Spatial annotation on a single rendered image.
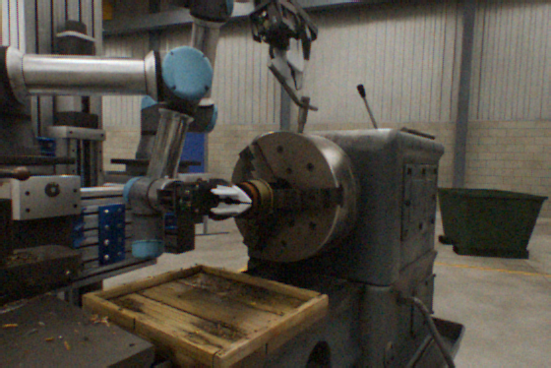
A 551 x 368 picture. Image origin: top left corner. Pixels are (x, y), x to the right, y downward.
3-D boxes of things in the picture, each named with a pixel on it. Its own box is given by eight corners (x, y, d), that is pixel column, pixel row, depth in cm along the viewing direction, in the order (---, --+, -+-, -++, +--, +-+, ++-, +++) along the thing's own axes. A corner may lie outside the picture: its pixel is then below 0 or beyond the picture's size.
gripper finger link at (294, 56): (283, 85, 67) (274, 37, 68) (300, 91, 72) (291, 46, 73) (297, 79, 65) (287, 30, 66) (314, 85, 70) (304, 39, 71)
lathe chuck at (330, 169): (243, 234, 106) (261, 125, 101) (340, 275, 89) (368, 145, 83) (220, 239, 99) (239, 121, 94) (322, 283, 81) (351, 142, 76)
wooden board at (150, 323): (201, 277, 94) (202, 262, 94) (328, 314, 73) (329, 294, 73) (81, 315, 70) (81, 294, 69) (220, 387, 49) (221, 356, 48)
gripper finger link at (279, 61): (270, 92, 69) (261, 44, 70) (287, 96, 74) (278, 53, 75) (283, 85, 67) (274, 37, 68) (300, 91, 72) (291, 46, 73)
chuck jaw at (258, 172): (273, 191, 92) (252, 152, 96) (286, 180, 90) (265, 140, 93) (243, 193, 83) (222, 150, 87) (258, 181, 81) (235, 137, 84)
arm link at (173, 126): (166, 64, 106) (124, 230, 106) (167, 54, 95) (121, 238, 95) (206, 78, 109) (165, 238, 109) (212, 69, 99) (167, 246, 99)
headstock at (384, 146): (327, 230, 165) (330, 143, 162) (442, 248, 137) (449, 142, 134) (238, 256, 117) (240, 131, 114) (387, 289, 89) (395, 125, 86)
